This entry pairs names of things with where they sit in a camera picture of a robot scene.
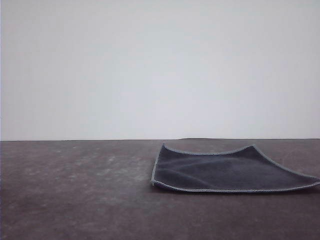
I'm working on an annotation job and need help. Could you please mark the purple towel with grey hem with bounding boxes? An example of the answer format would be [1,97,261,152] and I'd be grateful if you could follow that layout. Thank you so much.
[150,143,320,194]

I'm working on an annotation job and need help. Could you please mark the grey table cloth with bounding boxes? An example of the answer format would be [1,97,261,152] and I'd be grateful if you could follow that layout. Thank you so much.
[0,137,320,240]

